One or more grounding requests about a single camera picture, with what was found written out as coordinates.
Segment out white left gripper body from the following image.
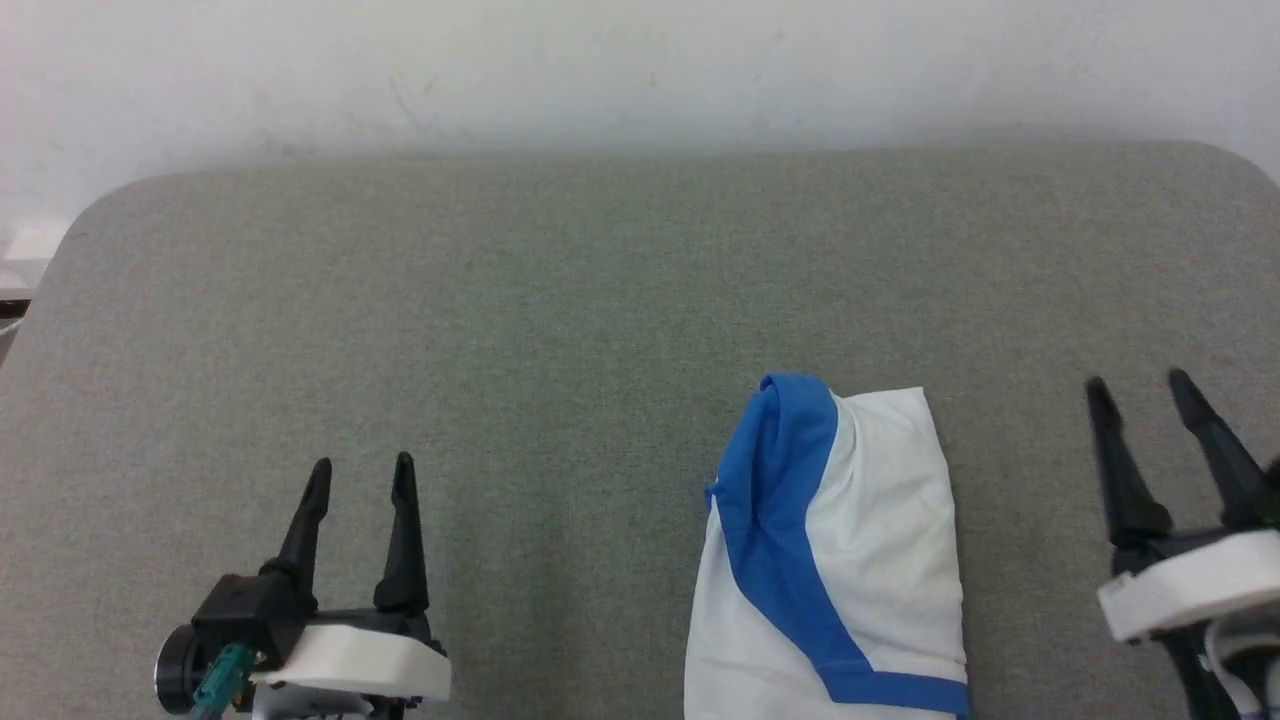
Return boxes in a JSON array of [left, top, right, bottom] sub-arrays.
[[248, 606, 452, 720]]

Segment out grey fabric sofa cushion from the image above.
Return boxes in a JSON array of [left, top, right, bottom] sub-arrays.
[[0, 140, 1280, 720]]

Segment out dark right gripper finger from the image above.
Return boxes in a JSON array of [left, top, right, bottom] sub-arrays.
[[1085, 376, 1175, 548], [1167, 368, 1273, 532]]

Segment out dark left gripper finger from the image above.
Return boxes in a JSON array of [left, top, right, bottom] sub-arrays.
[[373, 451, 432, 616], [260, 457, 334, 613]]

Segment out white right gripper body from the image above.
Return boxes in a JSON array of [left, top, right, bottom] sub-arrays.
[[1096, 528, 1280, 644]]

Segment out white and blue shirt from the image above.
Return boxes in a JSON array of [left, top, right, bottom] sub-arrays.
[[684, 372, 972, 720]]

